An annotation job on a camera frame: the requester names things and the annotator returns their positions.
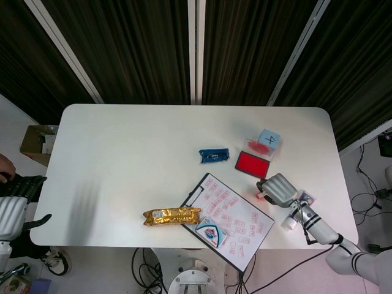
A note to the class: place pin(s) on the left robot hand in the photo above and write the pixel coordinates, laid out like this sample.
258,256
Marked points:
12,219

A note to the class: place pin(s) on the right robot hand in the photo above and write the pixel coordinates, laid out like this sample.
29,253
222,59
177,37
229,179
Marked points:
280,190

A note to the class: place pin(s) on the bystander bare hand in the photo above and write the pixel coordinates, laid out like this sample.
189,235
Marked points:
6,167

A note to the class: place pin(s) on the white and red stamp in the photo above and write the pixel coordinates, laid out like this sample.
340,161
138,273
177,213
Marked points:
261,194

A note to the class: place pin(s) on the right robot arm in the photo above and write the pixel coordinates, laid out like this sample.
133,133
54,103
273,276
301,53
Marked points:
321,232

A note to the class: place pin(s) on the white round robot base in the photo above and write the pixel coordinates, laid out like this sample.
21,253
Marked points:
193,277

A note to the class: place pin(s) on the clipboard with stamped paper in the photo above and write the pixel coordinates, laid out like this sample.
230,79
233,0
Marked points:
242,226

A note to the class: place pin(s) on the bystander black trousers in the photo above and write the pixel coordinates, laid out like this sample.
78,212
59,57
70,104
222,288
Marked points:
27,248

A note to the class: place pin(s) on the open cardboard box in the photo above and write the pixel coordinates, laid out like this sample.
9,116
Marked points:
32,144

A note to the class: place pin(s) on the purple white toothpaste tube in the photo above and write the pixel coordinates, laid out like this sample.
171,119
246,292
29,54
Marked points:
289,223

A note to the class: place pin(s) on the red ink pad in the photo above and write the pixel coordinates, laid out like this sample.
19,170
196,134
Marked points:
252,164

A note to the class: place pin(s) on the clear ink pad lid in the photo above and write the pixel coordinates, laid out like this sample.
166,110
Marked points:
266,154

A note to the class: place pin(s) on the chrome metal leg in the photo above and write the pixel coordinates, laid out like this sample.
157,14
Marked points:
18,270

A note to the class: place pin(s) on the black white sneaker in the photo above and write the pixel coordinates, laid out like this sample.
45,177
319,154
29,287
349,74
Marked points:
56,263

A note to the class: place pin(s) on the printed food package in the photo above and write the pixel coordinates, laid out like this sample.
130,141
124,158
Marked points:
13,284

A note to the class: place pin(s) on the purple box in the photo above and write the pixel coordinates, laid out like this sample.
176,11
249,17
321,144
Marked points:
40,287

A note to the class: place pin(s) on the blue snack packet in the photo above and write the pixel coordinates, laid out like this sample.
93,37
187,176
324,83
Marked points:
213,155

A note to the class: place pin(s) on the white blue soap box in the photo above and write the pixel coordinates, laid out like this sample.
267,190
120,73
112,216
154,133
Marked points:
212,232

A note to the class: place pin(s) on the gold biscuit package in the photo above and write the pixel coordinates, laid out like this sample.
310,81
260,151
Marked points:
171,216

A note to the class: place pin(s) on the black floor device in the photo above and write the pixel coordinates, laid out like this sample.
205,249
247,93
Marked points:
386,145

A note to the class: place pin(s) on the dark pleated curtain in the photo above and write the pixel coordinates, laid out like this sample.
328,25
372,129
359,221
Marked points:
137,46

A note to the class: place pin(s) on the white frame rail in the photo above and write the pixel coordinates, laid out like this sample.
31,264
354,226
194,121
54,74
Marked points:
364,136

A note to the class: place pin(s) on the white frame post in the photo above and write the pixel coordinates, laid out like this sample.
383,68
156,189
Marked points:
297,52
65,52
196,52

